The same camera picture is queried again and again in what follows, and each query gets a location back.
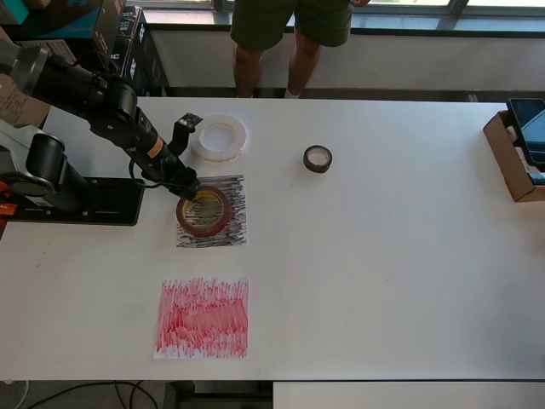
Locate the person's left hand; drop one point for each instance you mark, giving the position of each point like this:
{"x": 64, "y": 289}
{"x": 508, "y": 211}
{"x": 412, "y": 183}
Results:
{"x": 359, "y": 2}

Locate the red scribbled paper sheet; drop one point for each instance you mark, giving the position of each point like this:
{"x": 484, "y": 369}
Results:
{"x": 204, "y": 319}

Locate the white board panel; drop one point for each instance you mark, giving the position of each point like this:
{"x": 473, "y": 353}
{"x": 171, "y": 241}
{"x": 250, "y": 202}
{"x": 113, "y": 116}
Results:
{"x": 404, "y": 396}

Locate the small open cardboard box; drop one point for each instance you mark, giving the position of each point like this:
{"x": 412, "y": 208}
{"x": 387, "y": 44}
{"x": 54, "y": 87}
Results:
{"x": 502, "y": 153}

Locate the black table leg frame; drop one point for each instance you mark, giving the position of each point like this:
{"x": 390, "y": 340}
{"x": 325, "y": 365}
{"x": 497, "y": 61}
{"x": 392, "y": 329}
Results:
{"x": 179, "y": 396}

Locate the small white item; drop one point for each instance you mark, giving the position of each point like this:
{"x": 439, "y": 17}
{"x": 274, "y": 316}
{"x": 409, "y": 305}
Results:
{"x": 511, "y": 135}

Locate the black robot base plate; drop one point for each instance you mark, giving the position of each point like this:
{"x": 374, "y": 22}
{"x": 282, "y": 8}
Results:
{"x": 119, "y": 200}

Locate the black carton white print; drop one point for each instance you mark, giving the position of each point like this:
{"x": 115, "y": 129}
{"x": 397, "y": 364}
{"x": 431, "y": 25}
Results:
{"x": 123, "y": 59}
{"x": 153, "y": 64}

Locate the white tape roll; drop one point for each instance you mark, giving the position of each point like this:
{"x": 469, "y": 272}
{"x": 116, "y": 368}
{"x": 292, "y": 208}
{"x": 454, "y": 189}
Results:
{"x": 238, "y": 140}

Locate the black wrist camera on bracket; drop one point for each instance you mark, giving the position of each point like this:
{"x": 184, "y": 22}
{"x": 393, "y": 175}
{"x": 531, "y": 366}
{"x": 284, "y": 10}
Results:
{"x": 181, "y": 136}

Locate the teal carton box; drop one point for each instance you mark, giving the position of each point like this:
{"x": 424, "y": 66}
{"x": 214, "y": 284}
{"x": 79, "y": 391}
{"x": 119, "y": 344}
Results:
{"x": 64, "y": 21}

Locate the person in olive shorts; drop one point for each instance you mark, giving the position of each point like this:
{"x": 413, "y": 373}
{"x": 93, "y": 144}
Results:
{"x": 255, "y": 21}

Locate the red tape roll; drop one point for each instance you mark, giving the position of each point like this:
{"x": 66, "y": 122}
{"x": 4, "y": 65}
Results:
{"x": 187, "y": 223}

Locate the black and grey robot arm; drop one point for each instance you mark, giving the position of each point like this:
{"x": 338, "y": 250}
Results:
{"x": 55, "y": 170}

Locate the orange clamp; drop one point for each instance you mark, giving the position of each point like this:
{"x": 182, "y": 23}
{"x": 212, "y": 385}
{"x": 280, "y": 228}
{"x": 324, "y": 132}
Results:
{"x": 6, "y": 209}

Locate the dark metal window frame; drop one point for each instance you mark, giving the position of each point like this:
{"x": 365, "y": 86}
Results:
{"x": 426, "y": 33}

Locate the black tape roll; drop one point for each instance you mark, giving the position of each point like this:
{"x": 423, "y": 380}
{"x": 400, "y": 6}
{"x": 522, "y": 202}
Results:
{"x": 317, "y": 169}

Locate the blank white paper sheet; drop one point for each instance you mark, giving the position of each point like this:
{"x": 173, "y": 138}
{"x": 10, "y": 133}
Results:
{"x": 251, "y": 117}

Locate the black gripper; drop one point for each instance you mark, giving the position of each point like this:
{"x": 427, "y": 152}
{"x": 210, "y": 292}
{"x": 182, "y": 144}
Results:
{"x": 181, "y": 174}

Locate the black scribbled paper sheet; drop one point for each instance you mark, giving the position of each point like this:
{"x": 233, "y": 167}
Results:
{"x": 234, "y": 238}

